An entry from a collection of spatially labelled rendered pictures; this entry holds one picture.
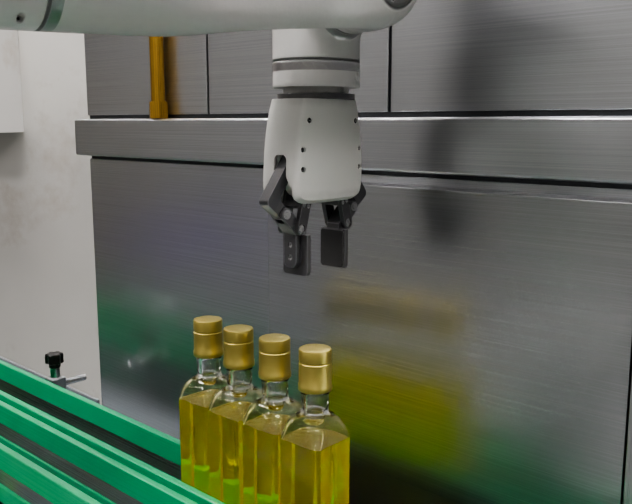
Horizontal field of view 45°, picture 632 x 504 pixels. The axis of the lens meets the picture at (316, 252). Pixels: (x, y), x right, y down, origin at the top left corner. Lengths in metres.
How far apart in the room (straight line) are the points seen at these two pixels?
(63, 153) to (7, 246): 0.59
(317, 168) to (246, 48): 0.36
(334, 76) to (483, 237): 0.22
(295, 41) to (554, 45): 0.25
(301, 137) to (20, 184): 3.43
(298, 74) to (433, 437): 0.42
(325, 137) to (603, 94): 0.26
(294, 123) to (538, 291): 0.28
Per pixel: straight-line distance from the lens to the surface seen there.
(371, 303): 0.89
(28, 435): 1.23
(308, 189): 0.72
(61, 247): 4.00
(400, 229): 0.85
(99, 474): 1.07
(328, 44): 0.72
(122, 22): 0.64
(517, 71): 0.81
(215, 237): 1.12
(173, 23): 0.66
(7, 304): 4.26
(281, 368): 0.83
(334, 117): 0.74
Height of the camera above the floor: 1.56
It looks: 10 degrees down
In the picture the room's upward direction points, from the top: straight up
